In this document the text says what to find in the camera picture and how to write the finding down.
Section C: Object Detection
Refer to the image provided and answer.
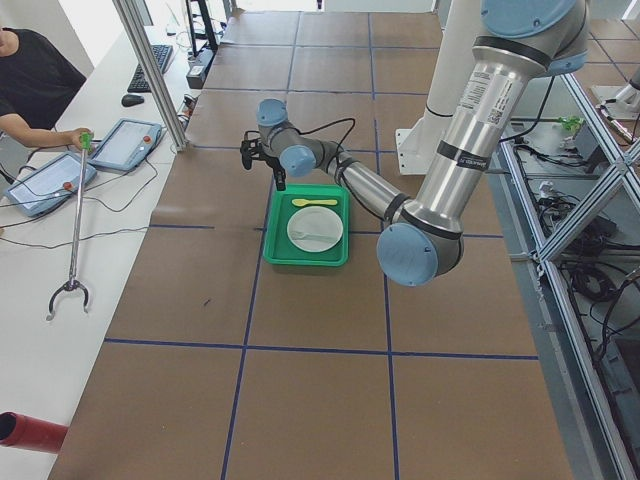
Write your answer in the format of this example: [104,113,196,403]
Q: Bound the person in black shirt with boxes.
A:
[1,27,86,148]

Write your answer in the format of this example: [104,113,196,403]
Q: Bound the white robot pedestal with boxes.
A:
[396,0,481,175]

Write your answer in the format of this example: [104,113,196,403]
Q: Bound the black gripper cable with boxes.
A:
[299,117,358,151]

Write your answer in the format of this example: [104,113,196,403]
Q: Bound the green plastic tray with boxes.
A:
[263,184,350,267]

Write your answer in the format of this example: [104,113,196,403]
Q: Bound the person's hand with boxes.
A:
[64,128,94,151]

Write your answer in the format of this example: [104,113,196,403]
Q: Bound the right blue teach pendant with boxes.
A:
[88,118,163,172]

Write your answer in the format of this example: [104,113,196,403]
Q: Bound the metal reacher grabber tool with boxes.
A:
[45,150,89,321]

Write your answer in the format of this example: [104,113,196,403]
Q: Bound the black keyboard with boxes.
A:
[126,44,175,94]

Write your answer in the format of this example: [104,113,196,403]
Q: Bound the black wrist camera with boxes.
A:
[240,130,263,170]

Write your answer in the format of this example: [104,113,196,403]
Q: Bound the aluminium frame post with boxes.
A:
[113,0,188,152]

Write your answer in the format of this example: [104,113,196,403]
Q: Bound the blue teach pendant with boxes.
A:
[88,118,163,172]
[5,153,81,218]

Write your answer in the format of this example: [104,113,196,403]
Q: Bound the white round plate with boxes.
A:
[286,206,344,253]

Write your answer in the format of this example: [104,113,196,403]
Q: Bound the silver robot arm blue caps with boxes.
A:
[256,1,589,286]

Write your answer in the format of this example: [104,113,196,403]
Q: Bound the black computer mouse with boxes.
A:
[121,93,145,108]

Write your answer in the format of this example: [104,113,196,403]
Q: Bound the aluminium side frame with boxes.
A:
[496,75,639,479]

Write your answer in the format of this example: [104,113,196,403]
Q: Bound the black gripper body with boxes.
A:
[260,151,286,175]

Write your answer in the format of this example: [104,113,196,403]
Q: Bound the yellow plastic spoon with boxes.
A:
[291,198,338,208]

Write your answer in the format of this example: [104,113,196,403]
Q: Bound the red tube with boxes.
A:
[1,412,68,454]

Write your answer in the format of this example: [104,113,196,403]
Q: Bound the left blue teach pendant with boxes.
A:
[5,153,81,218]

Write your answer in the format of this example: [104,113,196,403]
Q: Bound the brown paper table cover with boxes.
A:
[51,12,572,479]

